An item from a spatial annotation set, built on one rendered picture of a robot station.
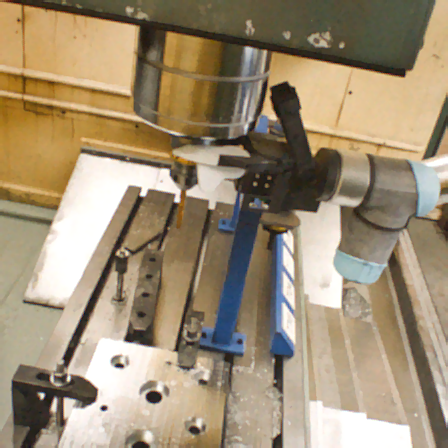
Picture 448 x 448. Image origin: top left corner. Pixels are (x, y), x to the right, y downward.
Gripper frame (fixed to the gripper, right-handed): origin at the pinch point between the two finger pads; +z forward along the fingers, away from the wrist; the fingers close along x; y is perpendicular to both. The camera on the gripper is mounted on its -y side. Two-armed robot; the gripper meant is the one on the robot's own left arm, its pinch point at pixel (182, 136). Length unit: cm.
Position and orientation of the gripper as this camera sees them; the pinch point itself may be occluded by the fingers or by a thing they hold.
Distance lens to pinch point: 70.5
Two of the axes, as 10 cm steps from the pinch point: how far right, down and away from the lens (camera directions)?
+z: -9.7, -1.3, -2.1
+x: -1.1, -5.5, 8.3
